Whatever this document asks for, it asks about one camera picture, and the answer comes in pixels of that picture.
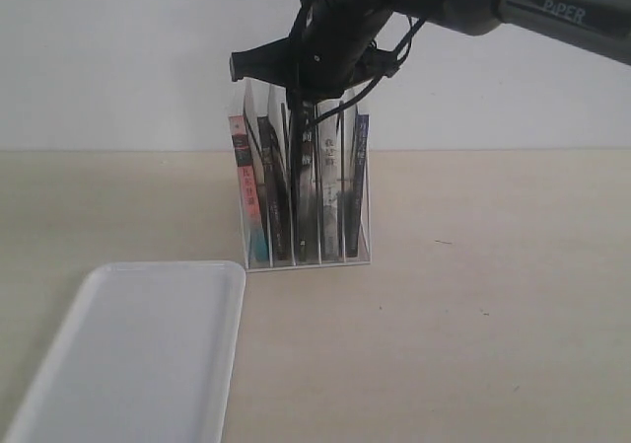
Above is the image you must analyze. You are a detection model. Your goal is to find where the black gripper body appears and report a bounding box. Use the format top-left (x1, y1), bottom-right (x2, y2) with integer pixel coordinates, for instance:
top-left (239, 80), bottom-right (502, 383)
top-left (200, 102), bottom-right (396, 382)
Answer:
top-left (230, 0), bottom-right (394, 99)

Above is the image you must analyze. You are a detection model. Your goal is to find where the dark blue moon book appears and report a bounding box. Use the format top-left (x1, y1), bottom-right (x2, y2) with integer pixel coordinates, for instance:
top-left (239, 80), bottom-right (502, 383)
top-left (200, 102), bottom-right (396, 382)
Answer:
top-left (345, 101), bottom-right (369, 258)

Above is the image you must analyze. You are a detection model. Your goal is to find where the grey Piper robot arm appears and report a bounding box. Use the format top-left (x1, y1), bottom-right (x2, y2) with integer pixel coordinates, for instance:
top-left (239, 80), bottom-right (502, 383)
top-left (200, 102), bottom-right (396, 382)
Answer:
top-left (229, 0), bottom-right (630, 100)

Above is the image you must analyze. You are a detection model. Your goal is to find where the grey white spine book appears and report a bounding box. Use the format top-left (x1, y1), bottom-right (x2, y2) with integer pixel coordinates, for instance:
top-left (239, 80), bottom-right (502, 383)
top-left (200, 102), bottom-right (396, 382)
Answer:
top-left (317, 112), bottom-right (345, 262)

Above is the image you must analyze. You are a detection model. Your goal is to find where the black and white spine book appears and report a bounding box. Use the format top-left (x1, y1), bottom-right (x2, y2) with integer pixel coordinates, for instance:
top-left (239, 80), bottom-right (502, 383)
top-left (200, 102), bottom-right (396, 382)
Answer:
top-left (291, 100), bottom-right (317, 263)

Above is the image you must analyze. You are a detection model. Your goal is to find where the dark brown spine book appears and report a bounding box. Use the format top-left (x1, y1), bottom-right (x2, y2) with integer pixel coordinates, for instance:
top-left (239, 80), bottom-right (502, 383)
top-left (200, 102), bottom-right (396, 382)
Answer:
top-left (257, 85), bottom-right (290, 262)

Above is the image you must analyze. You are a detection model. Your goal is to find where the red spine book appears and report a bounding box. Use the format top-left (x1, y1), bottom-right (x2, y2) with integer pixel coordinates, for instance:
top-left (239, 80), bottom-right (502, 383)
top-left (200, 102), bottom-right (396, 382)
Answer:
top-left (228, 78), bottom-right (271, 261)

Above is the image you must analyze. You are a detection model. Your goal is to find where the white plastic tray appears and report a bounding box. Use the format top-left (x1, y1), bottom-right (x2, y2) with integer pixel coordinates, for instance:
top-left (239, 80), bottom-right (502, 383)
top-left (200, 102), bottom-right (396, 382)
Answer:
top-left (5, 260), bottom-right (246, 442)

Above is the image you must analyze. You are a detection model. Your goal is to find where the black cable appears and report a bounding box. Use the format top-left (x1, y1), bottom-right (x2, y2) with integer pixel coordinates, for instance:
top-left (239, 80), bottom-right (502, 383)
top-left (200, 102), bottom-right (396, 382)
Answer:
top-left (285, 0), bottom-right (494, 197)

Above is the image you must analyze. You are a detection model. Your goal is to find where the white wire book rack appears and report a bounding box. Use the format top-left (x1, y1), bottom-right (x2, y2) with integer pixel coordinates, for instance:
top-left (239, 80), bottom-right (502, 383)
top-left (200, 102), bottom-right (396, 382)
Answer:
top-left (239, 81), bottom-right (372, 271)

